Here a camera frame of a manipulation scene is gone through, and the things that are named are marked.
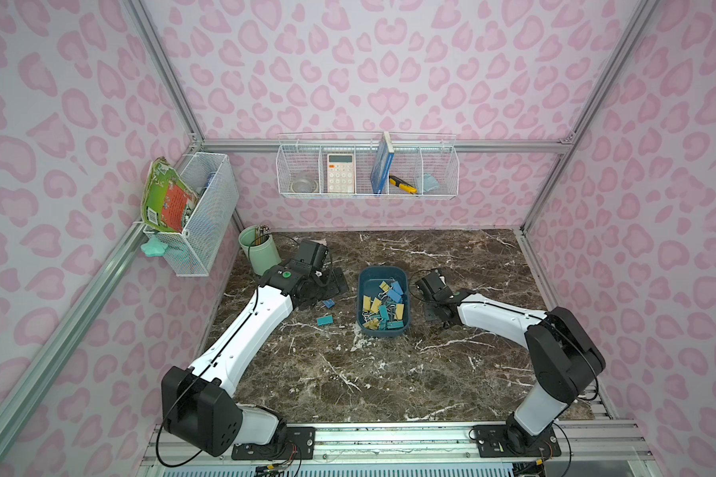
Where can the mint green pen cup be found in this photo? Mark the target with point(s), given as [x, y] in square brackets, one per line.
[257, 244]

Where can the green red booklet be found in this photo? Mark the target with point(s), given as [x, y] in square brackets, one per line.
[167, 203]

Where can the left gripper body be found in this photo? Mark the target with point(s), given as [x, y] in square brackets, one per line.
[332, 281]

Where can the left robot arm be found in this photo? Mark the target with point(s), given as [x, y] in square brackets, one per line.
[198, 402]

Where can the teal binder clip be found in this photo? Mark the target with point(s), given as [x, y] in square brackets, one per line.
[324, 321]

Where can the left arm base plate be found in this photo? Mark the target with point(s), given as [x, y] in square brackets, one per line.
[296, 442]

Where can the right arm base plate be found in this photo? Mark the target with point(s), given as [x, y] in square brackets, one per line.
[489, 442]

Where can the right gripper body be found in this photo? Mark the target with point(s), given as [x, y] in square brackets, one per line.
[428, 286]

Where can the white mesh side basket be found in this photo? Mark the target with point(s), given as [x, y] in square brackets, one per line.
[211, 177]

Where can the light blue cloth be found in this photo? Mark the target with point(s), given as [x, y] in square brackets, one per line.
[429, 184]

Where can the clear tape roll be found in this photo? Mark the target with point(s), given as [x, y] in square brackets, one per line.
[304, 184]

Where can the white orange calculator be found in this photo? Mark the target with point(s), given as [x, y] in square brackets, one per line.
[340, 173]

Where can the yellow black utility knife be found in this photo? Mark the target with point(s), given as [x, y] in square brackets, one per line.
[402, 185]

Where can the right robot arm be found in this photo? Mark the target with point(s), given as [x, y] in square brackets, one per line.
[564, 358]

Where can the mint star hook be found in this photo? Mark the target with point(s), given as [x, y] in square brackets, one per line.
[154, 247]

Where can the teal plastic storage box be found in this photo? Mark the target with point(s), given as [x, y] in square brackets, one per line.
[383, 302]

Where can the blue book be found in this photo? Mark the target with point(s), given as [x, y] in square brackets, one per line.
[382, 164]

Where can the white wire wall basket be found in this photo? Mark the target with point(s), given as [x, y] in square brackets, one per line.
[415, 155]

